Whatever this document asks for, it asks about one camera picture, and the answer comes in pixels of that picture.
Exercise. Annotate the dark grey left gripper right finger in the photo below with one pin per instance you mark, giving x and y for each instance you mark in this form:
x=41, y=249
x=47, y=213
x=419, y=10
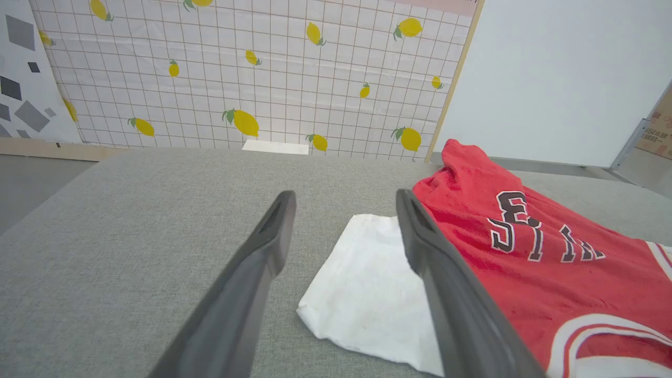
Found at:
x=462, y=315

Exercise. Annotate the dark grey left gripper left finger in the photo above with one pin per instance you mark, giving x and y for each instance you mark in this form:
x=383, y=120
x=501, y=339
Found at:
x=236, y=304

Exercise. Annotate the red and white jersey shirt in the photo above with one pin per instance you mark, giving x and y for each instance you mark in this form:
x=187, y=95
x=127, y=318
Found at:
x=551, y=294

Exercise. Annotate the small white card board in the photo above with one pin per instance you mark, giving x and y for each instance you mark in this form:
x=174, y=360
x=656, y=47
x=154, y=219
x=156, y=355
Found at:
x=275, y=147

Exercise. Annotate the lemon print grid panel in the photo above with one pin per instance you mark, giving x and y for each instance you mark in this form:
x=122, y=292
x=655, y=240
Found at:
x=289, y=79

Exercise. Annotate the grey metal stand leg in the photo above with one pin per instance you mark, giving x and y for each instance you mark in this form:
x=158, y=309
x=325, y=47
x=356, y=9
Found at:
x=630, y=144

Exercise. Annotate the white partition board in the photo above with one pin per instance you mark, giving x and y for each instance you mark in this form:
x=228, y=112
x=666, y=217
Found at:
x=551, y=79

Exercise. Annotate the brown cardboard box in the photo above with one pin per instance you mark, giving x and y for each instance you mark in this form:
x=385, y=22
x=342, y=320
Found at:
x=664, y=131

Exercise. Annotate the grey terrazzo print panel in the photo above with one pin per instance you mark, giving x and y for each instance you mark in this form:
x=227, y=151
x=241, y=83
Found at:
x=31, y=79

